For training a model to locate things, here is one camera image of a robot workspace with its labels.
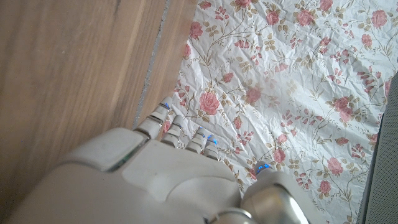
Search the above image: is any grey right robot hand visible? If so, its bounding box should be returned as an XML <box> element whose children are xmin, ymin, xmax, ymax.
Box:
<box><xmin>6</xmin><ymin>96</ymin><xmax>327</xmax><ymax>224</ymax></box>

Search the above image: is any floral backdrop cloth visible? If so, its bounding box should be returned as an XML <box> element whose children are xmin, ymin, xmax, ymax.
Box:
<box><xmin>161</xmin><ymin>0</ymin><xmax>398</xmax><ymax>224</ymax></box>

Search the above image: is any grey object at edge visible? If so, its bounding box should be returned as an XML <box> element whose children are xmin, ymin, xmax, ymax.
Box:
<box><xmin>356</xmin><ymin>93</ymin><xmax>389</xmax><ymax>224</ymax></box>

